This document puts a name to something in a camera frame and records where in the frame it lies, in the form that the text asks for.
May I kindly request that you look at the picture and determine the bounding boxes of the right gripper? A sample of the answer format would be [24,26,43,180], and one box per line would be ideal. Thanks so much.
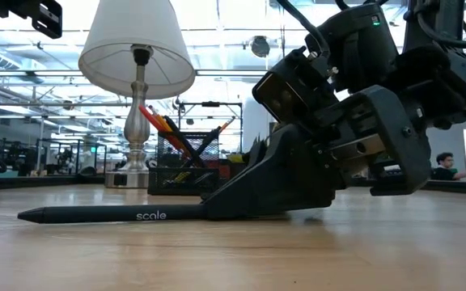
[200,84,433,221]

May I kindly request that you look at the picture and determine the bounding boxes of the red-handled scissors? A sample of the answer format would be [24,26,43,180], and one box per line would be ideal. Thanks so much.
[138,103,192,161]

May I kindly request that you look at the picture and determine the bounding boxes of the black mesh desk organizer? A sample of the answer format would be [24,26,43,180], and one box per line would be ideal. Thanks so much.
[146,131,236,197]

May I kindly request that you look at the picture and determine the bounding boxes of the black round ceiling device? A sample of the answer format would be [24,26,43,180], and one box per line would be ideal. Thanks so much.
[249,35,273,59]

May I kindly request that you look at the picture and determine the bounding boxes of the white shade silver table lamp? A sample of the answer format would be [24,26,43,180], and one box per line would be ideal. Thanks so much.
[78,0,197,189]

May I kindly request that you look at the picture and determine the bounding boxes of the background robot workstation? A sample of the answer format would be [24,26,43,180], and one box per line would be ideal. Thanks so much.
[0,134,108,178]

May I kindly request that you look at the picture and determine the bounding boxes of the person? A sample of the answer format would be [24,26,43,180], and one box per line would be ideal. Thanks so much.
[430,151,466,182]

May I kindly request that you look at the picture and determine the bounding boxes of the black background gantry frame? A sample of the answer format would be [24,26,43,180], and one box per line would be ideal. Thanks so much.
[177,100,244,154]

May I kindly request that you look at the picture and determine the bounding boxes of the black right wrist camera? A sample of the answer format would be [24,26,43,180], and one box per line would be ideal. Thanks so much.
[252,46,340,135]

